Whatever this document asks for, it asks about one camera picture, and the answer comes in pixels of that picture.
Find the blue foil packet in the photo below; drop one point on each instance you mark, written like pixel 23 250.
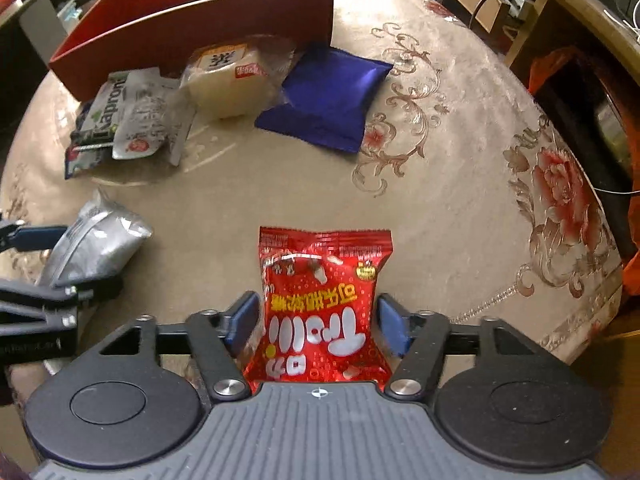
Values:
pixel 330 95

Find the white pouch packet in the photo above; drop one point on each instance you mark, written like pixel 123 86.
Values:
pixel 142 120

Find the red snack packet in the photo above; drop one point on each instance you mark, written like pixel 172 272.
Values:
pixel 320 330

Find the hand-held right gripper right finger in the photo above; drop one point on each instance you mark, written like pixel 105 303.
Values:
pixel 391 325

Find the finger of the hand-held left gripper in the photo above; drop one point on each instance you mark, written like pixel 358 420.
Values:
pixel 40 238
pixel 30 300

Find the yellow cake in clear wrapper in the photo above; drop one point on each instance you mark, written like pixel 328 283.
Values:
pixel 225 85

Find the white and green packet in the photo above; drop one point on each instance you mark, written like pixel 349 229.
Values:
pixel 102 110

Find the red cardboard box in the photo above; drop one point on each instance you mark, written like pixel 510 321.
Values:
pixel 200 30

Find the wooden TV cabinet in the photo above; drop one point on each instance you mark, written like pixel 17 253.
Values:
pixel 575 5

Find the orange plastic bag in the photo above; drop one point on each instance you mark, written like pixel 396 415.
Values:
pixel 555 67

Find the beige floral tablecloth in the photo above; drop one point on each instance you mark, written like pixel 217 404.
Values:
pixel 450 120

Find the silver foil packet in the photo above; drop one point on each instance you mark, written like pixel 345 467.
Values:
pixel 95 245

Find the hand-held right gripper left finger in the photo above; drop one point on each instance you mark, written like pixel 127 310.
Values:
pixel 244 312

